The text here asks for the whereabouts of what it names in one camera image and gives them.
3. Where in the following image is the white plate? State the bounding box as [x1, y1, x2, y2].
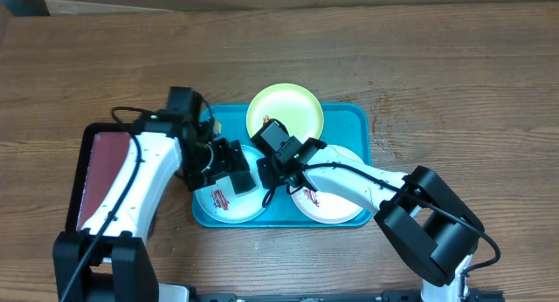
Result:
[288, 144, 373, 225]

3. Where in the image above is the teal plastic serving tray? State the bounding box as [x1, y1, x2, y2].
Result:
[191, 103, 371, 229]

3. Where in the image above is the light blue plate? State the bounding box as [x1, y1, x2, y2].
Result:
[193, 145, 267, 224]

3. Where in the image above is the yellow-green plate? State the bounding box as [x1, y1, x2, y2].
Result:
[246, 83, 324, 144]

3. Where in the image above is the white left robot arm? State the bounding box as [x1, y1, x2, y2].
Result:
[53, 109, 260, 301]

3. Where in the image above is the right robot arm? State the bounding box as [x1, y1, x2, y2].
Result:
[252, 136, 496, 301]

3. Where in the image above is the green and yellow sponge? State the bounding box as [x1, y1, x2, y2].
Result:
[230, 170, 256, 195]

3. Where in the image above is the dark red water tray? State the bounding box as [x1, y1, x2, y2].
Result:
[64, 123, 130, 232]

